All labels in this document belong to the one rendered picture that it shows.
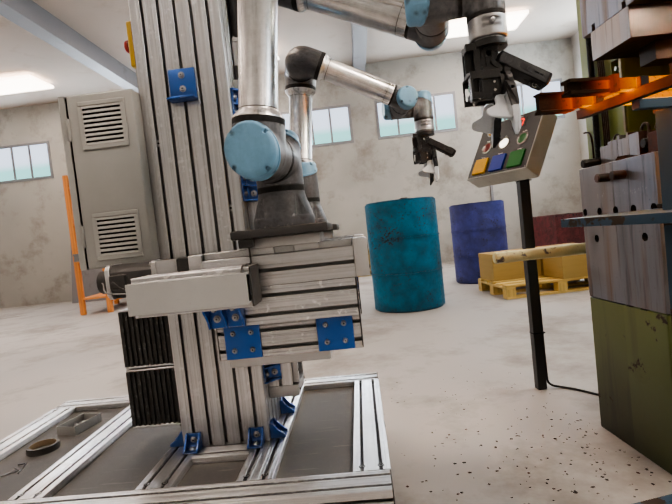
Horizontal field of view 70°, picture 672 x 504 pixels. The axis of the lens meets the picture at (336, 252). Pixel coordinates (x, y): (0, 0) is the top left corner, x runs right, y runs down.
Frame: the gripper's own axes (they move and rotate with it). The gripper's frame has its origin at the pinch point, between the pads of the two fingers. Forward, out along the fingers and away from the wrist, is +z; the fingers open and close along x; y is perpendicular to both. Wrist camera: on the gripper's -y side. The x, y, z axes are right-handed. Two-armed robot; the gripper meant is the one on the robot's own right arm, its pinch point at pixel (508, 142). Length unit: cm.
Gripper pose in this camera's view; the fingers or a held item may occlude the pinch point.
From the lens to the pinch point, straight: 104.3
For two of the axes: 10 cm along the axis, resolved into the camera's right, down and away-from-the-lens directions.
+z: 1.1, 9.9, 0.4
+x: -0.4, 0.5, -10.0
